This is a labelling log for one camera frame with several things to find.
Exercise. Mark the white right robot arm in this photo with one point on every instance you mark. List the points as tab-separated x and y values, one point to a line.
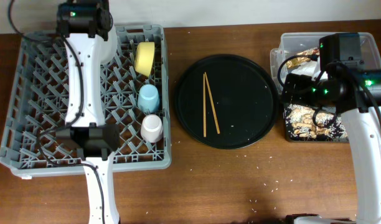
339	73

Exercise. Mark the pink cup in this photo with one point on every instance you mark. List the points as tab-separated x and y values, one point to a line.
152	128

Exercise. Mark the black rectangular bin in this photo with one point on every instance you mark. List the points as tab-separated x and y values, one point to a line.
315	124

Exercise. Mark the grey dishwasher rack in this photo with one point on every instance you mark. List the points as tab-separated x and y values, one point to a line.
40	100

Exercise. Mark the food scraps pile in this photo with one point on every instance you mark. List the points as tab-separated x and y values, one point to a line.
312	123

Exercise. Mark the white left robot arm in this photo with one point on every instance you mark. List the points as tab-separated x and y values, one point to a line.
87	30

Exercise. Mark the clear plastic bin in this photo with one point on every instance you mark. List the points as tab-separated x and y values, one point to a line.
292	43

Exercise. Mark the wooden chopstick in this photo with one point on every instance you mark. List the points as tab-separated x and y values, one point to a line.
204	108
212	104

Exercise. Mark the grey plate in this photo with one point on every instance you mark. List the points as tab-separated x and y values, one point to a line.
108	48

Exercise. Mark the light blue cup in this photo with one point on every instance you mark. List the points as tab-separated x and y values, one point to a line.
148	98

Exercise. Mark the round black tray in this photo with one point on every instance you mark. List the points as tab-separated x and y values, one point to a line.
245	98

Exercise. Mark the yellow bowl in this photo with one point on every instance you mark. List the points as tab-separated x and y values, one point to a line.
144	58

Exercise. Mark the gold foil wrapper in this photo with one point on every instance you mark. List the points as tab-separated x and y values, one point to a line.
298	61

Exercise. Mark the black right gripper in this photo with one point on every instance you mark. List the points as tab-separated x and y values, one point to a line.
299	97

